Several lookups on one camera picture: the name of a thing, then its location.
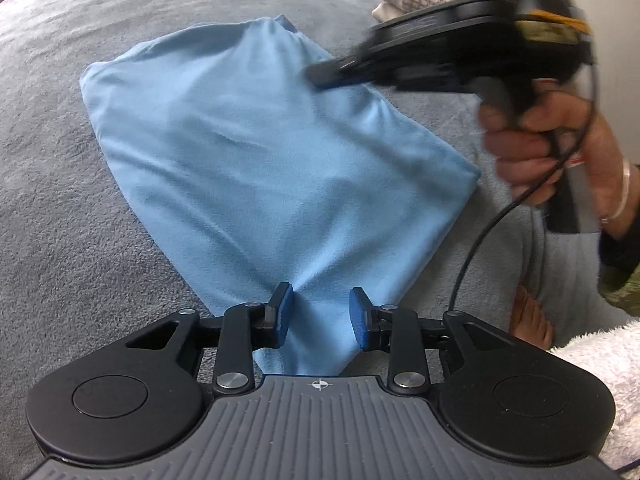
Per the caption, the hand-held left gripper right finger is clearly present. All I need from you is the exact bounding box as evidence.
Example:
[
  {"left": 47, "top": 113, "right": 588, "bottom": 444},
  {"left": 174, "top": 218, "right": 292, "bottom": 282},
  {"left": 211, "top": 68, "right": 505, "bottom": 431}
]
[{"left": 348, "top": 286, "right": 516, "bottom": 395}]

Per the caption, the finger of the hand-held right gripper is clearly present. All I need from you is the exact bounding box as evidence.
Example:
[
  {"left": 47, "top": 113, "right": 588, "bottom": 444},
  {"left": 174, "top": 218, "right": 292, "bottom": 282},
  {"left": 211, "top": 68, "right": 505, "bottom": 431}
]
[{"left": 305, "top": 55, "right": 381, "bottom": 91}]

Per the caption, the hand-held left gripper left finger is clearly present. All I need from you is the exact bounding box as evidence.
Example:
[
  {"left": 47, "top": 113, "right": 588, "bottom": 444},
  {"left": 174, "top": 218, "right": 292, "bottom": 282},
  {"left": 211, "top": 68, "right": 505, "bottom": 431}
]
[{"left": 125, "top": 281, "right": 294, "bottom": 396}]

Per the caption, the light blue t-shirt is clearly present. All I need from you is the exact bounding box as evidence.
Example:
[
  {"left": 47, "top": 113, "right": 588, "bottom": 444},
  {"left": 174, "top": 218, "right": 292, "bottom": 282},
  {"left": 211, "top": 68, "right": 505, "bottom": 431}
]
[{"left": 79, "top": 15, "right": 482, "bottom": 377}]

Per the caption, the person's right hand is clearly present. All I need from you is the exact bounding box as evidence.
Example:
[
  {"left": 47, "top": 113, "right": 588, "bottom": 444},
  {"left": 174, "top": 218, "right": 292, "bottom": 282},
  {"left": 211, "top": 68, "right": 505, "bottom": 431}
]
[{"left": 477, "top": 92, "right": 631, "bottom": 240}]

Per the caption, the cream folded cloth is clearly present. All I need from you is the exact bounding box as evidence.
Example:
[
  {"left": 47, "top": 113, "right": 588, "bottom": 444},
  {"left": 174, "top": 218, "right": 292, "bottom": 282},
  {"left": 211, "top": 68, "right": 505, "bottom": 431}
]
[{"left": 371, "top": 2, "right": 401, "bottom": 23}]

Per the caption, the person's bare foot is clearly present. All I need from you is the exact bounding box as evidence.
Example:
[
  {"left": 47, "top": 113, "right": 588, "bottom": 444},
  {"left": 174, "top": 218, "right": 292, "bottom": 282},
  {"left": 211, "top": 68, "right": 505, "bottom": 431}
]
[{"left": 509, "top": 285, "right": 556, "bottom": 351}]

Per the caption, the gold bangle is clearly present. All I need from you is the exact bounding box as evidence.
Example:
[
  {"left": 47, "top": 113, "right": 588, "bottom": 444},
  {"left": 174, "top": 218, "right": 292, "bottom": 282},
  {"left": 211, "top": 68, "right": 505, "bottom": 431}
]
[{"left": 600, "top": 157, "right": 633, "bottom": 223}]

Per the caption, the grey bed blanket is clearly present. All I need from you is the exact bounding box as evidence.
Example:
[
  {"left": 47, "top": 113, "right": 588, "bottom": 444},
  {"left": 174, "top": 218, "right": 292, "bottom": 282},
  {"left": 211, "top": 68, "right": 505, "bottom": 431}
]
[{"left": 0, "top": 0, "right": 626, "bottom": 480}]

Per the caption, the white fluffy towel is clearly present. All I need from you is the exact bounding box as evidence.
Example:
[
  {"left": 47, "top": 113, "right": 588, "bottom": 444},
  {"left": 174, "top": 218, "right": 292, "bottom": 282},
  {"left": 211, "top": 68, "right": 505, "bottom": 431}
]
[{"left": 547, "top": 317, "right": 640, "bottom": 480}]

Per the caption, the black cable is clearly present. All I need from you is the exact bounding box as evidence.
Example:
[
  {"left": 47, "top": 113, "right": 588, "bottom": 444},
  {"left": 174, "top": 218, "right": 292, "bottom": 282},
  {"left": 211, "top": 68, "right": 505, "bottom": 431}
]
[{"left": 447, "top": 35, "right": 601, "bottom": 316}]

